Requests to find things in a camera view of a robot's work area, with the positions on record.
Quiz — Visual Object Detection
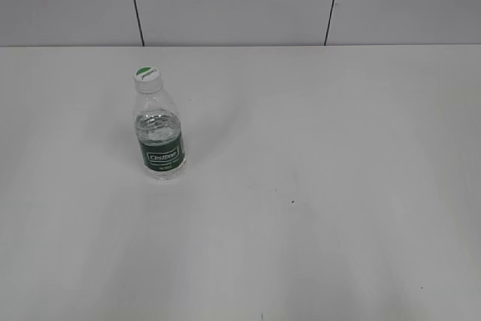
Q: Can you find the white green bottle cap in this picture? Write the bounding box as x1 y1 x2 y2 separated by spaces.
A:
134 67 164 94

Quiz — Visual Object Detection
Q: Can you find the clear Cestbon water bottle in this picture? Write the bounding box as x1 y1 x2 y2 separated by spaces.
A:
133 89 186 180

